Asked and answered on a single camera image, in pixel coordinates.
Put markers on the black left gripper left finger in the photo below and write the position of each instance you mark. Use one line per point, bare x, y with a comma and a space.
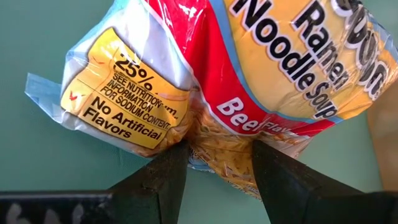
161, 186

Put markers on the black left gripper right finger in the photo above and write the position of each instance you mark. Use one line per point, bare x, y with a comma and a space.
295, 199

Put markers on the blue Maruchan ramen pack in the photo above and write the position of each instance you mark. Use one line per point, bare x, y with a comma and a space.
155, 93

